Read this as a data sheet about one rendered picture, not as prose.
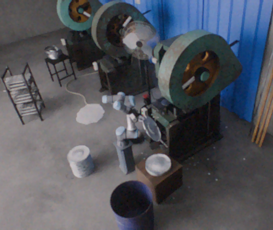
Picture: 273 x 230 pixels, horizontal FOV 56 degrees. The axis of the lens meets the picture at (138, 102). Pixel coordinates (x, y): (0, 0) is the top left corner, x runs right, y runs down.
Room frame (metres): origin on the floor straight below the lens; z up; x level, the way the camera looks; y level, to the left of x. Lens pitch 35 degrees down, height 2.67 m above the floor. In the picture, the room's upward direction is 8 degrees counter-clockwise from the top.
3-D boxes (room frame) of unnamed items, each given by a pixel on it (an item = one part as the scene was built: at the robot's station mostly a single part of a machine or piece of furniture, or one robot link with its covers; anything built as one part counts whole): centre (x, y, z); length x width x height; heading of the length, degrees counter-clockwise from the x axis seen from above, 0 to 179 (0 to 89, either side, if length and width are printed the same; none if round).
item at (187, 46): (2.39, -0.71, 1.33); 1.03 x 0.28 x 0.82; 116
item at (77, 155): (2.40, 0.86, 0.30); 0.29 x 0.29 x 0.01
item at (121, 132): (2.32, 0.25, 0.62); 0.13 x 0.12 x 0.14; 80
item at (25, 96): (3.82, 1.91, 0.47); 0.46 x 0.43 x 0.95; 96
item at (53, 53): (5.02, 1.56, 0.40); 0.45 x 0.40 x 0.79; 38
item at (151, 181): (1.97, -0.13, 0.18); 0.40 x 0.38 x 0.35; 123
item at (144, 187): (1.51, 0.20, 0.24); 0.42 x 0.42 x 0.48
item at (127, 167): (2.32, 0.25, 0.23); 0.19 x 0.19 x 0.45; 29
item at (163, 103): (2.57, -0.31, 0.72); 0.25 x 0.14 x 0.14; 116
